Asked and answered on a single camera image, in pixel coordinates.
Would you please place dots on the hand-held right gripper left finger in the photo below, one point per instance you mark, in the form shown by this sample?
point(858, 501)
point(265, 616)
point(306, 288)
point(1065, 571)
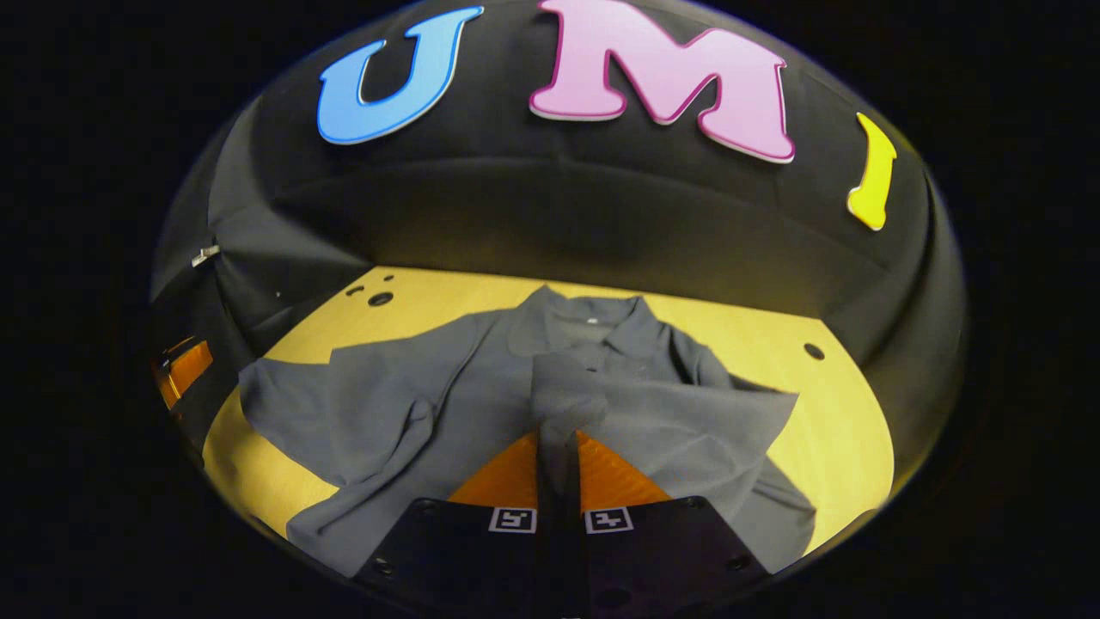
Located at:
point(464, 550)

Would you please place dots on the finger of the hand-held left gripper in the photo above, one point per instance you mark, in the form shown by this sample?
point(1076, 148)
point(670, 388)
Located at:
point(189, 370)

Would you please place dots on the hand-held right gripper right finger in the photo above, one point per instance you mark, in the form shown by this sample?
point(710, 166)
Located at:
point(662, 550)

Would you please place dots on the grey collared shirt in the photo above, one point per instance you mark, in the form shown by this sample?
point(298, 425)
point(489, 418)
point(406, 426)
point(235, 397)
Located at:
point(430, 387)

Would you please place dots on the small white cloth clip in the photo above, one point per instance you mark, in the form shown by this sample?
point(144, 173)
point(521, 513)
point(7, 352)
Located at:
point(204, 254)

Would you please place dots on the black backdrop cloth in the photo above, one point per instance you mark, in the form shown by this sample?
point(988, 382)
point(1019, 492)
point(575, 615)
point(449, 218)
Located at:
point(559, 198)

